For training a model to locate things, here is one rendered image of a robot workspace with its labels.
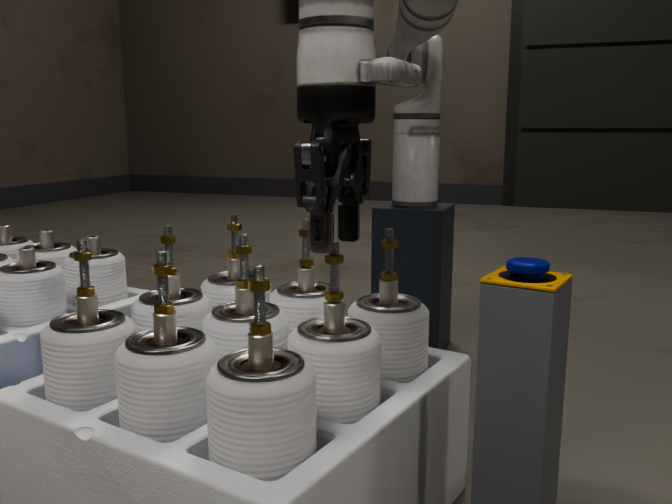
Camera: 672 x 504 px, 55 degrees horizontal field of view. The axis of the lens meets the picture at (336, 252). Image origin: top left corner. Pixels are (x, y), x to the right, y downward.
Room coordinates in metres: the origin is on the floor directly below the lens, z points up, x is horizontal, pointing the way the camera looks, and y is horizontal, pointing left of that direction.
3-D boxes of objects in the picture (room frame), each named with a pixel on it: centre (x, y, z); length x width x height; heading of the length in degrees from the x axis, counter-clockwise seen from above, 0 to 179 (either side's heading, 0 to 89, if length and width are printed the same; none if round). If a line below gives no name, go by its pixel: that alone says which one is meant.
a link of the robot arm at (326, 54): (0.62, -0.02, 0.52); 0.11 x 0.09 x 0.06; 67
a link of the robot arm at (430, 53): (1.29, -0.16, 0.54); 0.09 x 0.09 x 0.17; 1
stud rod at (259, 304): (0.53, 0.07, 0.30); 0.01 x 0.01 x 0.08
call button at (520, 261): (0.60, -0.18, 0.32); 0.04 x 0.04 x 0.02
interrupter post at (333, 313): (0.63, 0.00, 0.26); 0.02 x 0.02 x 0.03
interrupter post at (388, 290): (0.73, -0.06, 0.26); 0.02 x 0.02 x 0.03
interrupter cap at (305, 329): (0.63, 0.00, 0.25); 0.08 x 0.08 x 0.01
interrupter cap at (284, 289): (0.79, 0.04, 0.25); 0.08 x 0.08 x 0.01
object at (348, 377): (0.63, 0.00, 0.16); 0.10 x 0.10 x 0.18
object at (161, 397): (0.59, 0.16, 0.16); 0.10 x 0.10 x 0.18
